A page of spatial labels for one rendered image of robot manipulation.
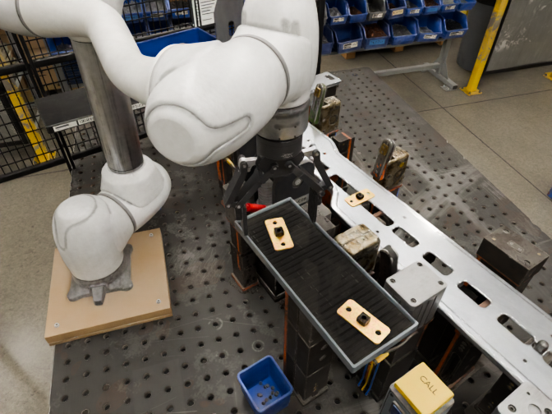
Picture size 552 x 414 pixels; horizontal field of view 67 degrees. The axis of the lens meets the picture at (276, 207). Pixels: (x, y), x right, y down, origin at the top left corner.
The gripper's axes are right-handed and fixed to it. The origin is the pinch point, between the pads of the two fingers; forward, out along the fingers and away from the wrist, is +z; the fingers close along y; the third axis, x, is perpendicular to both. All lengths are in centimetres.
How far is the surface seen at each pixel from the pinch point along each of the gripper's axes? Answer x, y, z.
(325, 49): 231, 101, 70
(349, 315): -21.0, 6.2, 3.7
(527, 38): 229, 281, 78
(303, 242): -3.5, 4.0, 4.0
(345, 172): 33.5, 29.9, 20.1
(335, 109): 65, 39, 18
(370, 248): -1.2, 20.6, 13.1
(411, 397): -35.7, 9.6, 3.9
